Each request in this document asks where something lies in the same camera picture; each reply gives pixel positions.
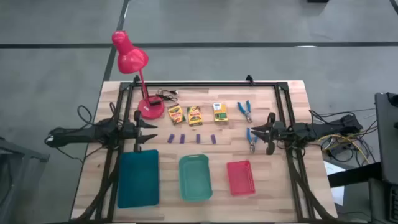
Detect tangled floor cable bundle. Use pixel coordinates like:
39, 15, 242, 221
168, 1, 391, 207
309, 107, 379, 166

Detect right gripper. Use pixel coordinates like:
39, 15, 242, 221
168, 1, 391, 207
250, 111, 286, 156

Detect dark computer cart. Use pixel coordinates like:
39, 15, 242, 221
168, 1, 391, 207
328, 91, 398, 224

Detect red desk lamp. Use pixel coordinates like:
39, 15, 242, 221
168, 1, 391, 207
111, 30, 166, 121

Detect black lamp power cable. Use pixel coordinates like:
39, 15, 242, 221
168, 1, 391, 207
156, 88, 180, 103

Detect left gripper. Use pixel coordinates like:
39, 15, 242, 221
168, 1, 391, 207
121, 110, 159, 153

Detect blue-handled pliers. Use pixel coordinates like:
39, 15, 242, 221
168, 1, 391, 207
236, 99, 254, 124
246, 127, 260, 154

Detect green plastic bin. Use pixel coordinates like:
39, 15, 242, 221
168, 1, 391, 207
178, 153, 215, 202

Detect dark blue plastic bin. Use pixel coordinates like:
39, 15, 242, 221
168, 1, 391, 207
117, 149, 160, 209

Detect grey metal furniture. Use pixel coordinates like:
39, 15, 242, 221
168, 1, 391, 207
0, 136, 50, 224

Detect red perforated plastic basket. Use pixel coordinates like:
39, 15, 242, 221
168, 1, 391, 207
226, 159, 257, 197

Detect white paper sheet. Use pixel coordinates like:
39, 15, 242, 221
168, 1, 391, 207
323, 160, 346, 207

